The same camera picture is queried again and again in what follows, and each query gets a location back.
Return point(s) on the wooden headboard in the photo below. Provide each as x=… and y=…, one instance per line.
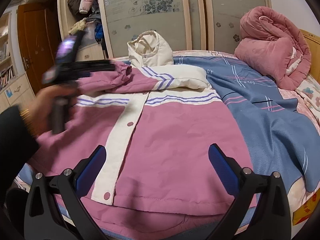
x=314, y=45

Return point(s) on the yellowish cloth in wardrobe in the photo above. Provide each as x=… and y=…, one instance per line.
x=78, y=26

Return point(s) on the wardrobe with frosted doors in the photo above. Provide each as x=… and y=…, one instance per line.
x=184, y=24

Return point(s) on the floral pillow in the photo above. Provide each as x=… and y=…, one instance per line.
x=309, y=91

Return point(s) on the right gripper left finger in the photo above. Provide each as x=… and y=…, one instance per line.
x=54, y=209

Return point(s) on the person's left hand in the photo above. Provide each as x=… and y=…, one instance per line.
x=36, y=116

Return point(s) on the blue plaid bed sheet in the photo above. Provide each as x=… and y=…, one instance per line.
x=157, y=123

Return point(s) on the blue garment in wardrobe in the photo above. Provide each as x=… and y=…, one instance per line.
x=98, y=32

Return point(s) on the brown wooden door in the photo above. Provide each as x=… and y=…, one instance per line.
x=38, y=39

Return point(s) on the black left sleeve forearm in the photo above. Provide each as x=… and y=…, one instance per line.
x=18, y=145

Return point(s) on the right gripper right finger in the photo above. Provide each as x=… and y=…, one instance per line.
x=271, y=218

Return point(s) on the pink and white jacket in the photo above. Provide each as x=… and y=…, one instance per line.
x=156, y=120

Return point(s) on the rolled pink quilt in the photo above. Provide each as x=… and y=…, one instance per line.
x=273, y=46

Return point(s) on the pink floral mattress cover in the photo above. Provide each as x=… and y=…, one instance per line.
x=279, y=130

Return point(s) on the beige cabinet with shelves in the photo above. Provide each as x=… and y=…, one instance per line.
x=15, y=87

